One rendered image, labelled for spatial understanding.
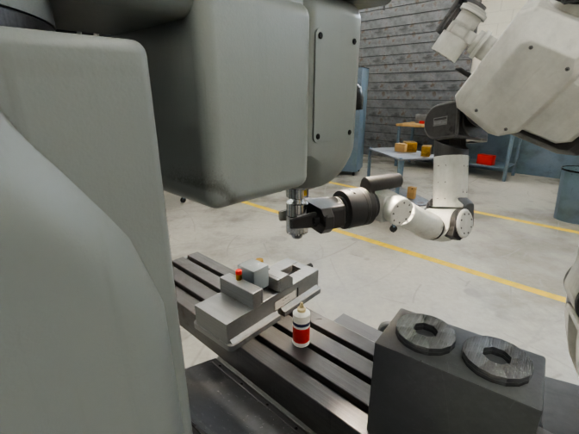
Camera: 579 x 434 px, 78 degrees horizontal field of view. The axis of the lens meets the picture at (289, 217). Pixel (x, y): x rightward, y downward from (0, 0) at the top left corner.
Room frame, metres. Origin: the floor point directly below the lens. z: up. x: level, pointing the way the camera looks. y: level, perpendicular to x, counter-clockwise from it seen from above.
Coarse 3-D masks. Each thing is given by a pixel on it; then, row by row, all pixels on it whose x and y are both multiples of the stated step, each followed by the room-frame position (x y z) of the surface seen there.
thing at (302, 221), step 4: (312, 212) 0.70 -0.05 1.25; (300, 216) 0.68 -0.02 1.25; (304, 216) 0.68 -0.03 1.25; (308, 216) 0.69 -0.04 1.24; (312, 216) 0.69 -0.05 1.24; (316, 216) 0.69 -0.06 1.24; (292, 220) 0.67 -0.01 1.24; (296, 220) 0.67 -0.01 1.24; (300, 220) 0.68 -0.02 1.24; (304, 220) 0.68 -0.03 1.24; (308, 220) 0.69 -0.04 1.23; (312, 220) 0.69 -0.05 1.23; (316, 220) 0.69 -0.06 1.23; (292, 224) 0.67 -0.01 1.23; (296, 224) 0.67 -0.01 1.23; (300, 224) 0.68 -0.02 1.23; (304, 224) 0.68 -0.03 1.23; (308, 224) 0.69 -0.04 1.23; (312, 224) 0.69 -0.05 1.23; (316, 224) 0.69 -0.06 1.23; (292, 228) 0.67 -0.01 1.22; (296, 228) 0.68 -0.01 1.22
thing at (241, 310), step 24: (288, 264) 0.96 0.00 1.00; (240, 288) 0.75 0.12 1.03; (264, 288) 0.84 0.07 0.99; (288, 288) 0.83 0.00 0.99; (312, 288) 0.90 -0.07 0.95; (216, 312) 0.72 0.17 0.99; (240, 312) 0.72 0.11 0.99; (264, 312) 0.76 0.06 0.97; (288, 312) 0.80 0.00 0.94; (216, 336) 0.69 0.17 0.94; (240, 336) 0.69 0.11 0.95
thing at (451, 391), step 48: (384, 336) 0.47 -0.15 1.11; (432, 336) 0.47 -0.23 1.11; (480, 336) 0.46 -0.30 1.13; (384, 384) 0.45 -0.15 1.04; (432, 384) 0.41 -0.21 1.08; (480, 384) 0.38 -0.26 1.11; (528, 384) 0.37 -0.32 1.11; (384, 432) 0.44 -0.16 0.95; (432, 432) 0.40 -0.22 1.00; (480, 432) 0.37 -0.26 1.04; (528, 432) 0.34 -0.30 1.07
